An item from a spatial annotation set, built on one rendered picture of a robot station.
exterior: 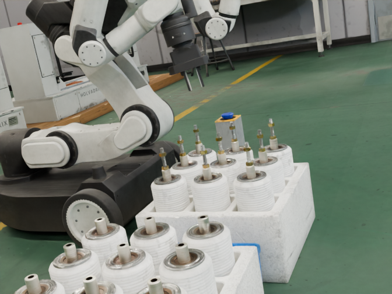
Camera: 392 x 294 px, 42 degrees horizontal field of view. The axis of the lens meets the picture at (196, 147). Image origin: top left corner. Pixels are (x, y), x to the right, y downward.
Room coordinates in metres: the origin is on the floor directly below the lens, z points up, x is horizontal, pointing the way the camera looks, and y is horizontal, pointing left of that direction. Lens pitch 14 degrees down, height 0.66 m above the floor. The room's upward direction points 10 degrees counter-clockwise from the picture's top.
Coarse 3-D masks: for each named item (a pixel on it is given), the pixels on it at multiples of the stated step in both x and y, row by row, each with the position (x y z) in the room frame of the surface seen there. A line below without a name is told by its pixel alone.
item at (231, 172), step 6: (216, 168) 1.34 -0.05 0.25; (222, 168) 1.34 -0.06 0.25; (228, 168) 1.33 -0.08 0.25; (234, 168) 1.34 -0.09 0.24; (240, 168) 1.36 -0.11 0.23; (228, 174) 1.33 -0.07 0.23; (234, 174) 1.34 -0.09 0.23; (228, 180) 1.33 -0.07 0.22; (228, 186) 1.33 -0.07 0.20; (234, 192) 1.33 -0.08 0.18
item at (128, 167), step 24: (0, 144) 1.92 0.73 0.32; (24, 168) 1.88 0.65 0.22; (48, 168) 1.98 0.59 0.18; (72, 168) 1.95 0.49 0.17; (96, 168) 1.59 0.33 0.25; (120, 168) 1.75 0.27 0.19; (144, 168) 1.73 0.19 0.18; (0, 192) 1.79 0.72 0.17; (24, 192) 1.73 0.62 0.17; (48, 192) 1.68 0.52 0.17; (72, 192) 1.63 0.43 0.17; (120, 192) 1.56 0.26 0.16; (144, 192) 1.69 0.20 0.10; (0, 216) 1.81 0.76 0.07; (24, 216) 1.69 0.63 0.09; (48, 216) 1.65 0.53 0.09
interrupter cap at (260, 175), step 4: (244, 172) 1.25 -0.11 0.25; (256, 172) 1.24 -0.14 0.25; (260, 172) 1.23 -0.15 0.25; (264, 172) 1.22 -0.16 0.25; (240, 176) 1.23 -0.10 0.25; (244, 176) 1.23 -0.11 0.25; (256, 176) 1.22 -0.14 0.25; (260, 176) 1.20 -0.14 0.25; (264, 176) 1.20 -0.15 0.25; (240, 180) 1.20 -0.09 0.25; (244, 180) 1.19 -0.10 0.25; (248, 180) 1.18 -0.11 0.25; (252, 180) 1.18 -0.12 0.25; (256, 180) 1.18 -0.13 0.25
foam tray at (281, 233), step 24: (288, 192) 1.25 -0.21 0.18; (312, 192) 1.47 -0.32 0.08; (144, 216) 1.27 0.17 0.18; (168, 216) 1.24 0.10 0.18; (192, 216) 1.21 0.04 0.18; (216, 216) 1.18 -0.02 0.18; (240, 216) 1.16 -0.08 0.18; (264, 216) 1.13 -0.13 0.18; (288, 216) 1.19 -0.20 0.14; (312, 216) 1.43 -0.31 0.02; (240, 240) 1.16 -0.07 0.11; (264, 240) 1.13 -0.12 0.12; (288, 240) 1.17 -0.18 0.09; (264, 264) 1.14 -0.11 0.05; (288, 264) 1.14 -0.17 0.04
